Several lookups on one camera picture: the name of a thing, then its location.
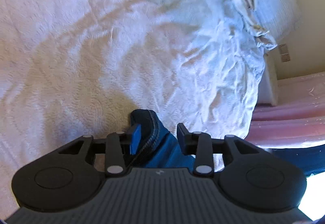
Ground dark blue jeans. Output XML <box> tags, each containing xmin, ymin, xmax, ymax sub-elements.
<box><xmin>125</xmin><ymin>109</ymin><xmax>325</xmax><ymax>177</ymax></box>

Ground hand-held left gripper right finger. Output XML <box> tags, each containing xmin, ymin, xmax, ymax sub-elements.
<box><xmin>177</xmin><ymin>122</ymin><xmax>267</xmax><ymax>177</ymax></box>

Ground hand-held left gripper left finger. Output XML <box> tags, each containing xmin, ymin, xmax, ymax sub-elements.
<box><xmin>58</xmin><ymin>123</ymin><xmax>143</xmax><ymax>177</ymax></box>

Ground white garment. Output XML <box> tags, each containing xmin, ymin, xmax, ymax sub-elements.
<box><xmin>223</xmin><ymin>0</ymin><xmax>278</xmax><ymax>50</ymax></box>

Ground bed with pink grey bedspread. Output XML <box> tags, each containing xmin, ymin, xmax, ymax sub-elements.
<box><xmin>0</xmin><ymin>0</ymin><xmax>268</xmax><ymax>215</ymax></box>

